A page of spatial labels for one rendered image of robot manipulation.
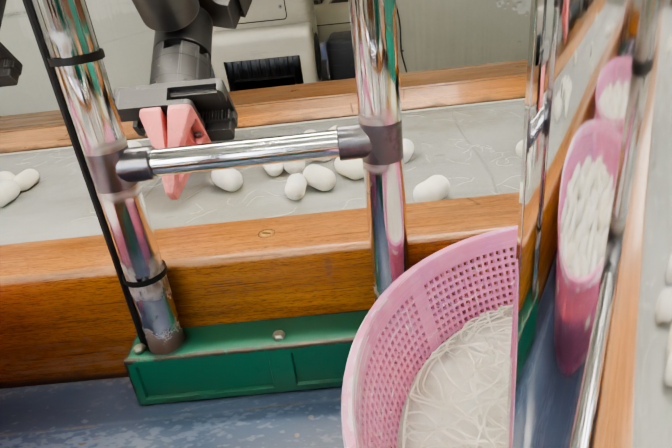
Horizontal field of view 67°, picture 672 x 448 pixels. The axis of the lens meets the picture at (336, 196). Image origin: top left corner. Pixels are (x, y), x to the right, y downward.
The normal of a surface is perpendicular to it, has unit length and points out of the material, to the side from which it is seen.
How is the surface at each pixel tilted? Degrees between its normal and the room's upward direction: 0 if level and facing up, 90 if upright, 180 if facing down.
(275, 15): 98
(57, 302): 90
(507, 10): 90
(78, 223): 0
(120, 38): 90
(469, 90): 45
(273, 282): 90
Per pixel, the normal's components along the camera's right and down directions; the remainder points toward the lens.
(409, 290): 0.71, -0.04
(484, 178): -0.11, -0.90
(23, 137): -0.06, -0.33
